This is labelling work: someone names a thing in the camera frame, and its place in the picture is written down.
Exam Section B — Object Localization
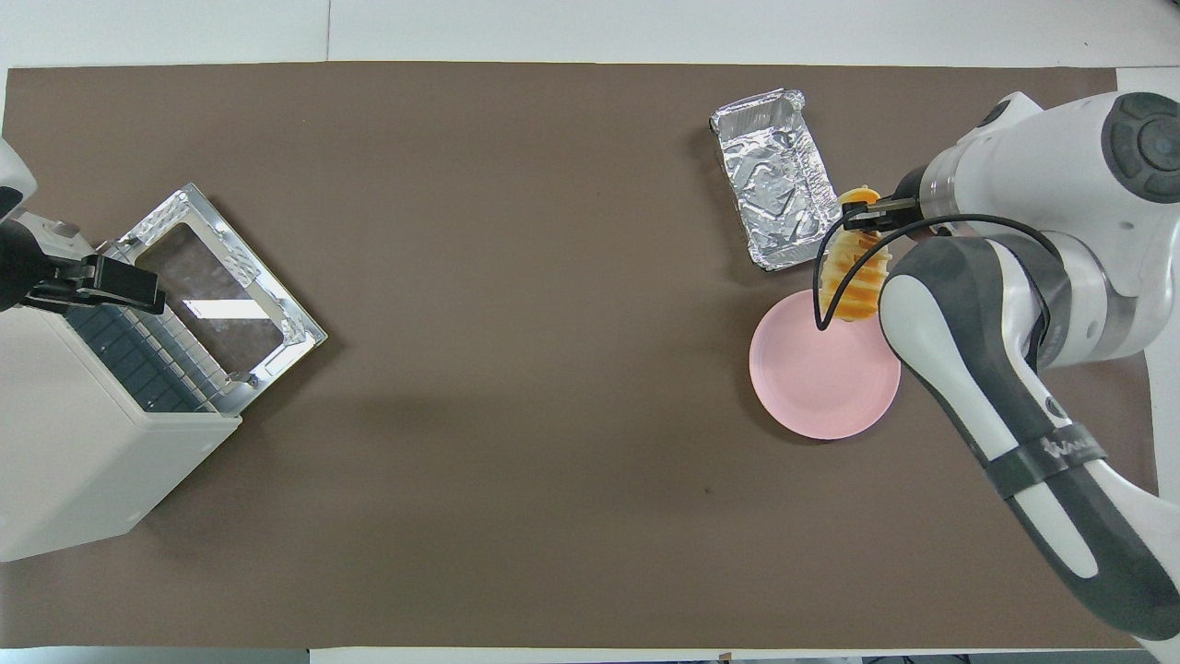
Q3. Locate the metal oven rack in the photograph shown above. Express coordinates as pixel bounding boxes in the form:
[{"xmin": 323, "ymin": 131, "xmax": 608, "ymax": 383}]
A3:
[{"xmin": 66, "ymin": 300, "xmax": 231, "ymax": 413}]

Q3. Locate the cream white toaster oven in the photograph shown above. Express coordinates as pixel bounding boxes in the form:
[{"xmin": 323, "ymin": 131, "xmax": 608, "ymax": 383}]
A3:
[{"xmin": 0, "ymin": 214, "xmax": 242, "ymax": 563}]

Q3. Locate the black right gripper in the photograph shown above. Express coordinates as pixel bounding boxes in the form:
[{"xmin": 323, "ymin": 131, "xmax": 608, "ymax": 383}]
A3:
[{"xmin": 844, "ymin": 164, "xmax": 927, "ymax": 239}]

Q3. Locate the pink round plate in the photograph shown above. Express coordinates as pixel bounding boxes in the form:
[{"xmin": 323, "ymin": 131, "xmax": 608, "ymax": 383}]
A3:
[{"xmin": 749, "ymin": 289, "xmax": 903, "ymax": 441}]

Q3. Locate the brown table mat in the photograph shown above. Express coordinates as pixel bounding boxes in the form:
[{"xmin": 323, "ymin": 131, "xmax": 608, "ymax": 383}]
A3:
[{"xmin": 0, "ymin": 62, "xmax": 1176, "ymax": 649}]

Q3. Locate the sliced yellow bread loaf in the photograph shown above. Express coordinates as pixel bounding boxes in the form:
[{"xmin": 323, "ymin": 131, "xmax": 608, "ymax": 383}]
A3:
[{"xmin": 819, "ymin": 185, "xmax": 893, "ymax": 324}]

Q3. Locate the glass oven door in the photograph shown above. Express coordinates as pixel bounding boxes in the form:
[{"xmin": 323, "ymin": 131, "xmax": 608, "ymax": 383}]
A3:
[{"xmin": 97, "ymin": 183, "xmax": 328, "ymax": 413}]

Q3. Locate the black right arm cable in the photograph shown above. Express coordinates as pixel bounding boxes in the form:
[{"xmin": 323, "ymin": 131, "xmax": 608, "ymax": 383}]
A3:
[{"xmin": 813, "ymin": 196, "xmax": 1070, "ymax": 370}]

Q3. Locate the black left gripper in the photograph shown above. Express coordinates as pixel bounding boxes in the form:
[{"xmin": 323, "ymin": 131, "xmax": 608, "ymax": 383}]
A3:
[{"xmin": 0, "ymin": 224, "xmax": 167, "ymax": 315}]

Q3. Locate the aluminium foil tray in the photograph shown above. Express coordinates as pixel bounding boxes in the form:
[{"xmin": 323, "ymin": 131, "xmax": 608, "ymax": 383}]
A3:
[{"xmin": 709, "ymin": 89, "xmax": 842, "ymax": 272}]

